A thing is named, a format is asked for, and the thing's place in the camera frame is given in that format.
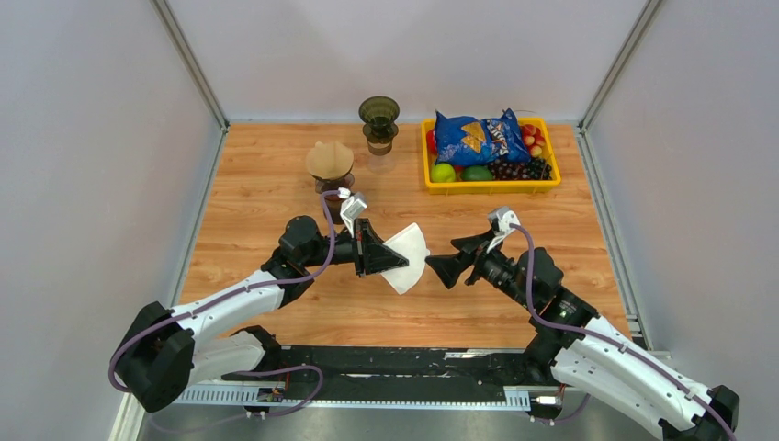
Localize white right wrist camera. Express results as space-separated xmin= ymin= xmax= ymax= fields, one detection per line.
xmin=486 ymin=206 xmax=521 ymax=253

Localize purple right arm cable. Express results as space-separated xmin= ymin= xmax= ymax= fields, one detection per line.
xmin=511 ymin=223 xmax=739 ymax=441

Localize white paper sheet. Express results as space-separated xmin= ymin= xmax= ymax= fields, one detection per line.
xmin=380 ymin=222 xmax=430 ymax=295

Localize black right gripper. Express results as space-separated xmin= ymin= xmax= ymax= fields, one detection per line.
xmin=424 ymin=230 xmax=535 ymax=311

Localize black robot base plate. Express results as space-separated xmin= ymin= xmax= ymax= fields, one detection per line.
xmin=223 ymin=345 xmax=566 ymax=404

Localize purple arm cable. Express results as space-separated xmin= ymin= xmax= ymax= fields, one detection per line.
xmin=511 ymin=223 xmax=739 ymax=441
xmin=107 ymin=189 xmax=342 ymax=421

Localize yellow plastic bin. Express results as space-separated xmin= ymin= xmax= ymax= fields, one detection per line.
xmin=419 ymin=117 xmax=561 ymax=196

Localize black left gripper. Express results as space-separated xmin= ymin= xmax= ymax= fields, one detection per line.
xmin=302 ymin=219 xmax=409 ymax=278

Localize yellow-green lime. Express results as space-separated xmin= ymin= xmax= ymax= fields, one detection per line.
xmin=430 ymin=163 xmax=457 ymax=184

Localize aluminium frame rail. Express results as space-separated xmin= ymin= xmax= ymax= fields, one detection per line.
xmin=109 ymin=349 xmax=701 ymax=441

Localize clear glass with brown sleeve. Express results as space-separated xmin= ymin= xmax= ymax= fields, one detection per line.
xmin=367 ymin=142 xmax=395 ymax=174

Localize red fruit in bin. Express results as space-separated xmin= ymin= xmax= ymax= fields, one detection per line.
xmin=425 ymin=129 xmax=437 ymax=156

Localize dark green lime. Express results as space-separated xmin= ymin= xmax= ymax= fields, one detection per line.
xmin=460 ymin=165 xmax=494 ymax=182

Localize red-black coffee carafe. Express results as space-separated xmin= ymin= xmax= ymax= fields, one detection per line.
xmin=314 ymin=173 xmax=355 ymax=225

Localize blue chips bag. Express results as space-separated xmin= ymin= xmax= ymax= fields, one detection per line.
xmin=434 ymin=108 xmax=531 ymax=167

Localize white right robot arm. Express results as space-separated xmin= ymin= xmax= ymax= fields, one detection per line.
xmin=425 ymin=232 xmax=740 ymax=440

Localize red-yellow small fruits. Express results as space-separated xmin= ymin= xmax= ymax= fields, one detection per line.
xmin=520 ymin=124 xmax=547 ymax=158

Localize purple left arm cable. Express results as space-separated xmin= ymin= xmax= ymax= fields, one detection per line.
xmin=107 ymin=189 xmax=342 ymax=421

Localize brown paper coffee filter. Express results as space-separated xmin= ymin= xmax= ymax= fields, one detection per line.
xmin=305 ymin=141 xmax=355 ymax=180

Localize dark purple grape bunch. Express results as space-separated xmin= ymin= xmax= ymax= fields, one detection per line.
xmin=487 ymin=158 xmax=552 ymax=181

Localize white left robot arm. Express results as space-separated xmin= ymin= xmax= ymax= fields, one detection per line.
xmin=109 ymin=216 xmax=428 ymax=413

